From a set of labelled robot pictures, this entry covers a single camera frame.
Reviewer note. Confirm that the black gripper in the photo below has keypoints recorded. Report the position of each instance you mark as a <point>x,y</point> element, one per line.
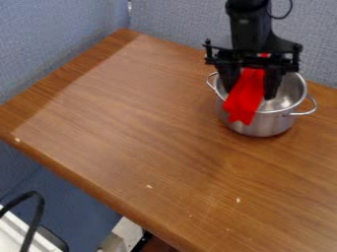
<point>257,49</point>

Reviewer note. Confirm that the red rectangular block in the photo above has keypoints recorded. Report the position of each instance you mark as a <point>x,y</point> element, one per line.
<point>245,96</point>

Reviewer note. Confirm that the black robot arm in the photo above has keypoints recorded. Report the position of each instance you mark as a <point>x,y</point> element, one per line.
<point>255,10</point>

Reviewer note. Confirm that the stainless steel pot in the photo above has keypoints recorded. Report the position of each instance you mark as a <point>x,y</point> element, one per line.
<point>276,115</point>

